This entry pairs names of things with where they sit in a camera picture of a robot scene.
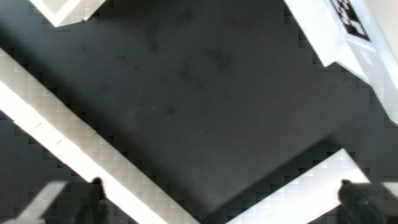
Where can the white drawer cabinet box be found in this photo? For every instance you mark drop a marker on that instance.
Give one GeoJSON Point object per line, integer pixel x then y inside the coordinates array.
{"type": "Point", "coordinates": [350, 28]}

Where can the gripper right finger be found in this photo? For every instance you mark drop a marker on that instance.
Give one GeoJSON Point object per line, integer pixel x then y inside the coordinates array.
{"type": "Point", "coordinates": [368, 204]}

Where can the white front drawer tray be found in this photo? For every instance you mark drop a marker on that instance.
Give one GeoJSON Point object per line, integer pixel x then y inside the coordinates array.
{"type": "Point", "coordinates": [66, 11]}

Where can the white U-shaped border fence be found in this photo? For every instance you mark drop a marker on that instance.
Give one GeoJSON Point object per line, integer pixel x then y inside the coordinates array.
{"type": "Point", "coordinates": [46, 120]}

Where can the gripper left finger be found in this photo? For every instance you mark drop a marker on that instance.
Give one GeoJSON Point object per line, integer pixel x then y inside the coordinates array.
{"type": "Point", "coordinates": [67, 204]}

